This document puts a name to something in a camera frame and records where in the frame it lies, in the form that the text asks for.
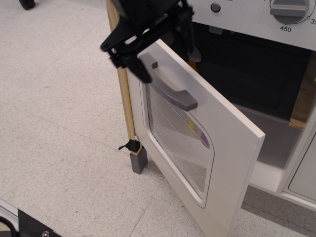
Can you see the yellow toy banana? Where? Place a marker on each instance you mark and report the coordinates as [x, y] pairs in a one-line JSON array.
[[191, 125]]

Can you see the grey oven shelf tray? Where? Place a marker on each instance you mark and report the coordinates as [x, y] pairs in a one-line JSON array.
[[252, 72]]

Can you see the grey temperature knob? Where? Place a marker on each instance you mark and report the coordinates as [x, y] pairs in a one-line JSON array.
[[289, 11]]

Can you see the yellow handled toy knife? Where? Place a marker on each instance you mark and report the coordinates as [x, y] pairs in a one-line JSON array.
[[194, 57]]

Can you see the aluminium frame rail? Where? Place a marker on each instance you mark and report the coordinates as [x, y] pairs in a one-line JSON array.
[[9, 212]]

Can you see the grey oven door handle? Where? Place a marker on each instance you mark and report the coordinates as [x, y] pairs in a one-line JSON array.
[[166, 88]]

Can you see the white side cabinet door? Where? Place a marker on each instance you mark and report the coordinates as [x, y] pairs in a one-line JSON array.
[[298, 176]]

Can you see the wooden shelf rail right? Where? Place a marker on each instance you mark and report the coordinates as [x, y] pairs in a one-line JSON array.
[[303, 104]]

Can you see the light wooden side post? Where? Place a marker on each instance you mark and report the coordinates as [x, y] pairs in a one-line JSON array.
[[122, 77]]

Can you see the black tape strip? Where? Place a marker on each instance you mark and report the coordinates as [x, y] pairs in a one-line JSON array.
[[131, 145]]

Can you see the grey leg foot cap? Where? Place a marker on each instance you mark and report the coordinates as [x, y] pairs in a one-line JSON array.
[[139, 162]]

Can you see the white toy oven cabinet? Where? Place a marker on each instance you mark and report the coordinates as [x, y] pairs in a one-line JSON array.
[[252, 18]]

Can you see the purple toy eggplant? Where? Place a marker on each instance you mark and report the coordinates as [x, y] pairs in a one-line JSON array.
[[204, 140]]

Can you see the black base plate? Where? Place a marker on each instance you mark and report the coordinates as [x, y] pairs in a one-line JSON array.
[[31, 227]]

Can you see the white oven door with window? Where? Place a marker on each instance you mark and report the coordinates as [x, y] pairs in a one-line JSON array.
[[211, 183]]

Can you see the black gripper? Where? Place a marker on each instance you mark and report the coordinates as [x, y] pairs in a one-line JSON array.
[[141, 23]]

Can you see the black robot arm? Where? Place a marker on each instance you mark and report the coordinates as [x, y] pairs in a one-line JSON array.
[[140, 24]]

